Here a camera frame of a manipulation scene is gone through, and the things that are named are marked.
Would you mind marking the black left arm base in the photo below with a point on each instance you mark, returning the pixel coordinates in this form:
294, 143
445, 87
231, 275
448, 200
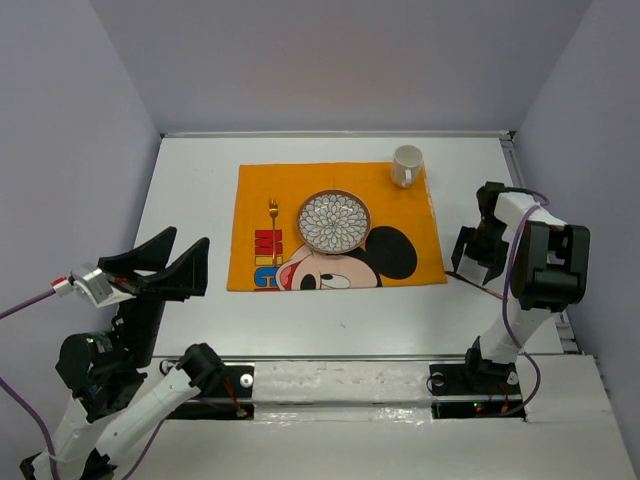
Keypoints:
231, 400

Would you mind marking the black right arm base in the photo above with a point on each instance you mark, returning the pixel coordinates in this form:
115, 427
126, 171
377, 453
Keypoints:
456, 397

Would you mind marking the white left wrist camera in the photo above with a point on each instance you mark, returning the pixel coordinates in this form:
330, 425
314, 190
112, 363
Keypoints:
91, 284

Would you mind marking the copper fork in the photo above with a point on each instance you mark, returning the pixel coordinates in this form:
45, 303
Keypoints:
273, 213

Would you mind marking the white mug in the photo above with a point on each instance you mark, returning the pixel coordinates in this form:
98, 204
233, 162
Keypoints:
407, 163

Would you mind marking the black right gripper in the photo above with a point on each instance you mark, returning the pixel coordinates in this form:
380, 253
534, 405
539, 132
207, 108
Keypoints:
494, 261

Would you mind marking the floral patterned plate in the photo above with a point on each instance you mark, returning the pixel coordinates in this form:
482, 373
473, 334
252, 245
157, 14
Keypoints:
333, 222

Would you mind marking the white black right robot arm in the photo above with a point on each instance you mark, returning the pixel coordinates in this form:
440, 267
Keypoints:
545, 270

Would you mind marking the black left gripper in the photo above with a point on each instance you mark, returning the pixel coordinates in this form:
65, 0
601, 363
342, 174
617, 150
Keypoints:
183, 278

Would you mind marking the orange cartoon mouse placemat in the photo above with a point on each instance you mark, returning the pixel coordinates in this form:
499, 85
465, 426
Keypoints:
400, 210

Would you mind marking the copper knife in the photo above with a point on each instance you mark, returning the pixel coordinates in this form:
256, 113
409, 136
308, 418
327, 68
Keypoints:
461, 278

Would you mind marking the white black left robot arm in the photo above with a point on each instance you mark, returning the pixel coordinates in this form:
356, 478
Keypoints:
105, 369

